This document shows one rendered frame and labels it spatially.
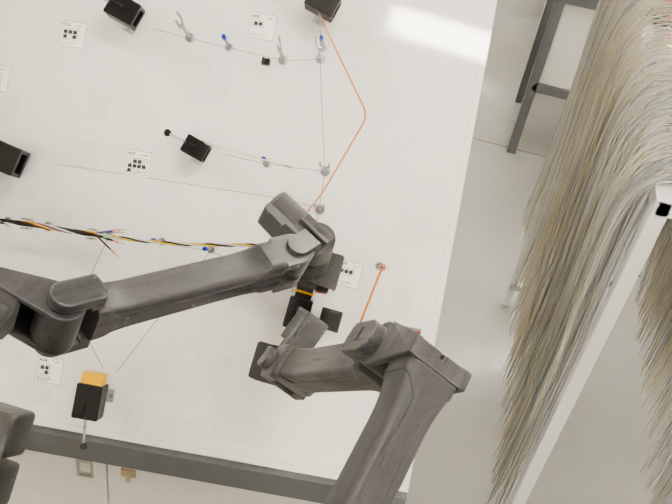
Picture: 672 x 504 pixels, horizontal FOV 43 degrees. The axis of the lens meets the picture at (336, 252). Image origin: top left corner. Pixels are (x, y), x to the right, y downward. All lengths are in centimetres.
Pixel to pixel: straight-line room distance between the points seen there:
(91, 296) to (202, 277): 18
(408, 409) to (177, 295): 43
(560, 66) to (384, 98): 261
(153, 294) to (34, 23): 75
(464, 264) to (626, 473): 108
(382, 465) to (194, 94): 99
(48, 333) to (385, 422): 46
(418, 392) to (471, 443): 206
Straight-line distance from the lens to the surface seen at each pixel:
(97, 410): 158
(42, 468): 188
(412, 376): 86
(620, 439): 315
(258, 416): 163
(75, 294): 108
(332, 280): 144
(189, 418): 165
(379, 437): 84
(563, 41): 414
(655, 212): 155
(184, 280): 118
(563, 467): 298
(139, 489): 185
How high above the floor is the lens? 221
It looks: 39 degrees down
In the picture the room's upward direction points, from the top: 11 degrees clockwise
